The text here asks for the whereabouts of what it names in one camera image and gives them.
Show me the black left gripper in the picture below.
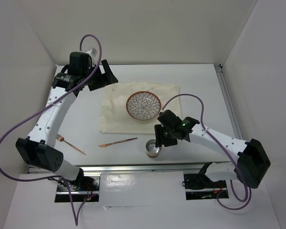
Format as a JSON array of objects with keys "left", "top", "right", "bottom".
[{"left": 82, "top": 59, "right": 118, "bottom": 91}]

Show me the metal cup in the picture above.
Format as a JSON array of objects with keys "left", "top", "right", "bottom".
[{"left": 145, "top": 139, "right": 162, "bottom": 158}]

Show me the floral patterned ceramic plate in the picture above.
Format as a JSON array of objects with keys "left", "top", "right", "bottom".
[{"left": 126, "top": 91, "right": 161, "bottom": 121}]

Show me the copper knife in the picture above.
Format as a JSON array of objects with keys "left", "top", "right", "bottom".
[{"left": 98, "top": 137, "right": 138, "bottom": 148}]

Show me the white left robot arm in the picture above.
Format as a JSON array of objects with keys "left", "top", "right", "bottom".
[{"left": 16, "top": 48, "right": 118, "bottom": 190}]

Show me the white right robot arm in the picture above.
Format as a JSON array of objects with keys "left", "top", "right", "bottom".
[{"left": 154, "top": 110, "right": 271, "bottom": 189}]

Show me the copper fork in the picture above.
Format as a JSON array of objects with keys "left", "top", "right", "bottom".
[{"left": 56, "top": 134, "right": 86, "bottom": 156}]

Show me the aluminium front rail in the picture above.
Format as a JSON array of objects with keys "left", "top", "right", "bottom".
[{"left": 28, "top": 161, "right": 251, "bottom": 174}]

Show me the aluminium rail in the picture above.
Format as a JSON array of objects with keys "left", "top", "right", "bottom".
[
  {"left": 213, "top": 64, "right": 244, "bottom": 139},
  {"left": 28, "top": 161, "right": 251, "bottom": 174}
]

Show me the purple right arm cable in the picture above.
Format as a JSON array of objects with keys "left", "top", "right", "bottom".
[{"left": 162, "top": 94, "right": 252, "bottom": 210}]

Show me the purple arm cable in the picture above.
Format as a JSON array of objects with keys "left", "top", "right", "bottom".
[
  {"left": 162, "top": 94, "right": 252, "bottom": 210},
  {"left": 0, "top": 34, "right": 103, "bottom": 226}
]

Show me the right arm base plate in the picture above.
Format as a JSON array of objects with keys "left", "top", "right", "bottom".
[{"left": 182, "top": 174, "right": 229, "bottom": 200}]

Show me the aluminium right side rail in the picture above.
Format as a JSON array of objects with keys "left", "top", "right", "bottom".
[{"left": 213, "top": 64, "right": 244, "bottom": 139}]

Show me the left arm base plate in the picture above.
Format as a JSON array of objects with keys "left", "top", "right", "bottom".
[{"left": 54, "top": 173, "right": 101, "bottom": 203}]

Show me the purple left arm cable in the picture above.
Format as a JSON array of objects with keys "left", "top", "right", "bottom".
[{"left": 0, "top": 34, "right": 103, "bottom": 226}]

